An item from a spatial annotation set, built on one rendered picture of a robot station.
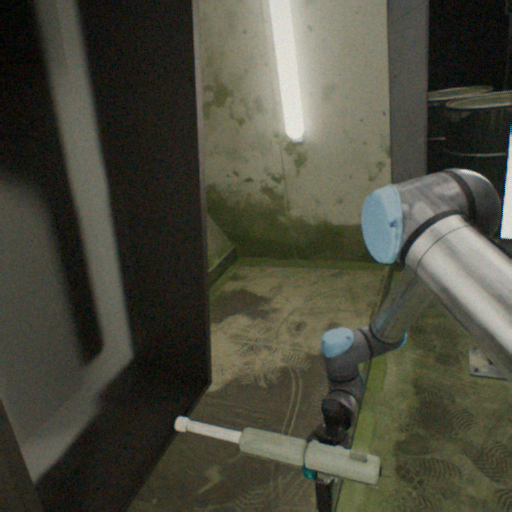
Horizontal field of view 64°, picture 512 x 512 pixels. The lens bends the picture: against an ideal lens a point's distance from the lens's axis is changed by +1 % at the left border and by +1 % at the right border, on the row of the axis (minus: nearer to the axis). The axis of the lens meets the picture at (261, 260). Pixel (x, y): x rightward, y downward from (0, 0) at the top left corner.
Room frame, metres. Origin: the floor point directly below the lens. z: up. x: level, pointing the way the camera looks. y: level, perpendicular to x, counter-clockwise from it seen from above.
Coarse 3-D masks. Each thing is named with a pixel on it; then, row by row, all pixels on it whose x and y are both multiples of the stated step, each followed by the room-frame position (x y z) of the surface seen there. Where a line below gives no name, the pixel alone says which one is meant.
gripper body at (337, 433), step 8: (344, 416) 0.77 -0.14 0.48; (320, 424) 0.73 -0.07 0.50; (328, 424) 0.73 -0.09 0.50; (336, 424) 0.72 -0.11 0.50; (344, 424) 0.76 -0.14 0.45; (320, 432) 0.71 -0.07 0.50; (328, 432) 0.70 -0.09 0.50; (336, 432) 0.70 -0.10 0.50; (344, 432) 0.70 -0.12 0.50; (320, 440) 0.69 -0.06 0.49; (328, 440) 0.68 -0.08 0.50; (336, 440) 0.68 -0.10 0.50
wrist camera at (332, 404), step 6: (324, 402) 0.72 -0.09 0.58; (330, 402) 0.72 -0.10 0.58; (336, 402) 0.71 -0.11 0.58; (324, 408) 0.71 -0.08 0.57; (330, 408) 0.71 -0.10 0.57; (336, 408) 0.70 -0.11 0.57; (324, 414) 0.73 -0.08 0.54; (330, 414) 0.71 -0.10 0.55; (336, 414) 0.71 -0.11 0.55; (342, 414) 0.72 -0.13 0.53; (330, 420) 0.73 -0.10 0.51; (336, 420) 0.72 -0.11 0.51; (342, 420) 0.72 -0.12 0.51; (342, 426) 0.73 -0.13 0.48
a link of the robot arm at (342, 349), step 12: (324, 336) 0.93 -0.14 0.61; (336, 336) 0.91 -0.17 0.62; (348, 336) 0.89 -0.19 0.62; (360, 336) 0.90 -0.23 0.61; (324, 348) 0.89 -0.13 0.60; (336, 348) 0.87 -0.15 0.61; (348, 348) 0.87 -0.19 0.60; (360, 348) 0.88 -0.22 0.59; (324, 360) 0.90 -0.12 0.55; (336, 360) 0.86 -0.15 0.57; (348, 360) 0.86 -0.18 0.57; (360, 360) 0.87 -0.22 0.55; (336, 372) 0.86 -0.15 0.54; (348, 372) 0.86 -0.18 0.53
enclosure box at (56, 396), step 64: (0, 0) 0.95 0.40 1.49; (64, 0) 1.06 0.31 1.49; (128, 0) 0.99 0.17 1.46; (192, 0) 0.90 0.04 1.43; (0, 64) 0.93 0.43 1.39; (64, 64) 1.07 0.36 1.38; (128, 64) 1.01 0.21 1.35; (192, 64) 0.94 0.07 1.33; (0, 128) 0.90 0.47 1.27; (64, 128) 1.05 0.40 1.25; (128, 128) 1.03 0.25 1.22; (192, 128) 0.95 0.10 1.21; (0, 192) 0.88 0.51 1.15; (64, 192) 1.03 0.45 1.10; (128, 192) 1.05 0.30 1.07; (192, 192) 0.97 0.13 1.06; (0, 256) 0.85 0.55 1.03; (64, 256) 1.00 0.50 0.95; (128, 256) 1.08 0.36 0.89; (192, 256) 0.99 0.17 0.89; (0, 320) 0.82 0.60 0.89; (64, 320) 0.98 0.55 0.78; (128, 320) 1.11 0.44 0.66; (192, 320) 1.01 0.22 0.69; (0, 384) 0.80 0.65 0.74; (64, 384) 0.95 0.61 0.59; (128, 384) 1.01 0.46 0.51; (192, 384) 1.00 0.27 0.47; (0, 448) 0.43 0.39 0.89; (64, 448) 0.79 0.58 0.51; (128, 448) 0.79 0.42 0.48
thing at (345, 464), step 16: (208, 432) 0.72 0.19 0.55; (224, 432) 0.71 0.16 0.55; (256, 432) 0.69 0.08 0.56; (240, 448) 0.67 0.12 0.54; (256, 448) 0.66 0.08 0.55; (272, 448) 0.64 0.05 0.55; (288, 448) 0.63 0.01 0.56; (304, 448) 0.63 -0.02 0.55; (320, 448) 0.62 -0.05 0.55; (336, 448) 0.61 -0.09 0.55; (288, 464) 0.62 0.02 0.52; (320, 464) 0.59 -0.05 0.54; (336, 464) 0.58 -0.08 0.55; (352, 464) 0.57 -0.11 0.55; (368, 464) 0.56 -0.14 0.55; (320, 480) 0.60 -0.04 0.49; (352, 480) 0.56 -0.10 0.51; (368, 480) 0.55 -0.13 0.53; (320, 496) 0.59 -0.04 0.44
